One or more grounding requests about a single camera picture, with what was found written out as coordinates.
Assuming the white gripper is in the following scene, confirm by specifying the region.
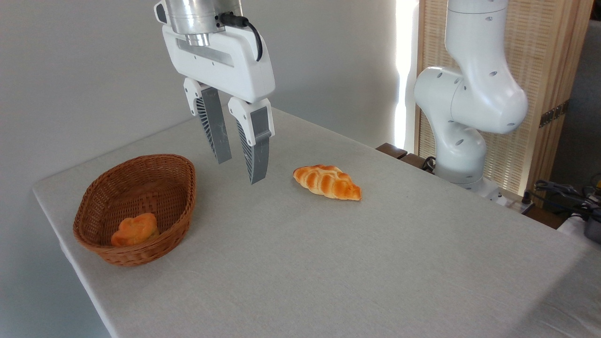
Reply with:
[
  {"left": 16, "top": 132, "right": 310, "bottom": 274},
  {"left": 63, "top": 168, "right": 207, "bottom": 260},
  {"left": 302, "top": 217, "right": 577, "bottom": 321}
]
[{"left": 162, "top": 23, "right": 276, "bottom": 185}]

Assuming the braided golden bread loaf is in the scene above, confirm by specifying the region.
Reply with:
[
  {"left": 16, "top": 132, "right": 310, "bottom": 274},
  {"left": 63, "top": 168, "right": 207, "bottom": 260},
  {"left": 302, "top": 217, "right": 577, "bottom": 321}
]
[{"left": 293, "top": 164, "right": 362, "bottom": 201}]

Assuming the brown wicker basket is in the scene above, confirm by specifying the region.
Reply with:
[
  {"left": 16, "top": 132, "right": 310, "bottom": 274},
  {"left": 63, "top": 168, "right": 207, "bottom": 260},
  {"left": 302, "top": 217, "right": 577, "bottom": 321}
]
[{"left": 73, "top": 154, "right": 197, "bottom": 267}]

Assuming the small orange bread roll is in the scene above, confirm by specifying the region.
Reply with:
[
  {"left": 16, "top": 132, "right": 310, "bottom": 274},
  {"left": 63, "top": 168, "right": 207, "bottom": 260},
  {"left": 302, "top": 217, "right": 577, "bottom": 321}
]
[{"left": 110, "top": 213, "right": 160, "bottom": 247}]

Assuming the grey tablecloth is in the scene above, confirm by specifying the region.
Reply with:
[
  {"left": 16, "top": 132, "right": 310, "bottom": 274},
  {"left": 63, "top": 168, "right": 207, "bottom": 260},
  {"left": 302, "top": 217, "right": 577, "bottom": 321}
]
[{"left": 32, "top": 100, "right": 601, "bottom": 338}]

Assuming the dark brown wooden block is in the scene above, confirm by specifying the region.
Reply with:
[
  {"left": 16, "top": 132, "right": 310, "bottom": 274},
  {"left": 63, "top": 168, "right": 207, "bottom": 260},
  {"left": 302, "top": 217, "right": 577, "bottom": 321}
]
[
  {"left": 376, "top": 143, "right": 408, "bottom": 160},
  {"left": 400, "top": 153, "right": 431, "bottom": 170}
]

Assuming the dark metal screen hinge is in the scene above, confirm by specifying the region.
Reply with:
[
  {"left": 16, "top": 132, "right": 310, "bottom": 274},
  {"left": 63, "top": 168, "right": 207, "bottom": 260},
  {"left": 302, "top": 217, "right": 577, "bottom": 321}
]
[{"left": 539, "top": 100, "right": 570, "bottom": 128}]

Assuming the wooden woven folding screen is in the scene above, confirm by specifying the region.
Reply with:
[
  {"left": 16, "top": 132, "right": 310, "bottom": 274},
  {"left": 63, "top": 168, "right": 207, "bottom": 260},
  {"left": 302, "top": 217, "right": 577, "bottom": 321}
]
[{"left": 416, "top": 0, "right": 594, "bottom": 198}]

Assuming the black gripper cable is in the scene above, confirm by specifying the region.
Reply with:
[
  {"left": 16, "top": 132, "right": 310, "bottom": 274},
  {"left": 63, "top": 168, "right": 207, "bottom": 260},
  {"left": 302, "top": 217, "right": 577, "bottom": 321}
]
[{"left": 218, "top": 13, "right": 263, "bottom": 62}]

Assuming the black cable bundle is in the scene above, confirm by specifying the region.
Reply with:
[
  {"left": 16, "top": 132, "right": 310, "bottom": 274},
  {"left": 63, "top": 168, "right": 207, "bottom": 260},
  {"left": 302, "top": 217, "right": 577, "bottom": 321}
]
[{"left": 533, "top": 179, "right": 601, "bottom": 213}]

